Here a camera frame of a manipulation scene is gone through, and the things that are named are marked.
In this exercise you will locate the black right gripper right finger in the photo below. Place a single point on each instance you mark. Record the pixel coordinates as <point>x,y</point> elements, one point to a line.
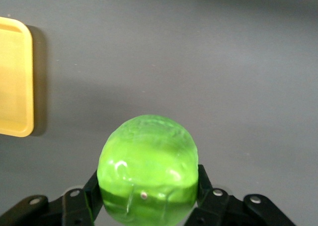
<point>218,208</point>

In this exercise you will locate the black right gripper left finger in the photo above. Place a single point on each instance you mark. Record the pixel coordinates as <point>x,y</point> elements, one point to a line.
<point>74,206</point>

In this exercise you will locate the green apple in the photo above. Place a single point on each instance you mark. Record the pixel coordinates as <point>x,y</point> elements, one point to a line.
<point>149,161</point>

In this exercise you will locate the yellow plastic tray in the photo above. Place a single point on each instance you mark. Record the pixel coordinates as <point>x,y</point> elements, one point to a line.
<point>15,82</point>

